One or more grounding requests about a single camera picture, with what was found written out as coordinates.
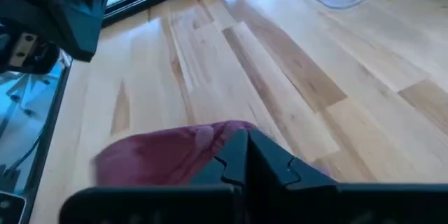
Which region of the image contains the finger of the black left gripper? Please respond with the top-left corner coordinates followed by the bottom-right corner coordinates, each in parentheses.
top-left (45, 0), bottom-right (113, 62)

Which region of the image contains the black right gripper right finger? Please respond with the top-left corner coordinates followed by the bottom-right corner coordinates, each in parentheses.
top-left (246, 129), bottom-right (337, 187)

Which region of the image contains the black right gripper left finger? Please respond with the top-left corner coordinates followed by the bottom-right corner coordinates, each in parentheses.
top-left (190, 129), bottom-right (249, 186)

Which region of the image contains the maroon baseball cap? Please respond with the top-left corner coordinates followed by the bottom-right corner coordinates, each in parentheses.
top-left (92, 120), bottom-right (333, 187)

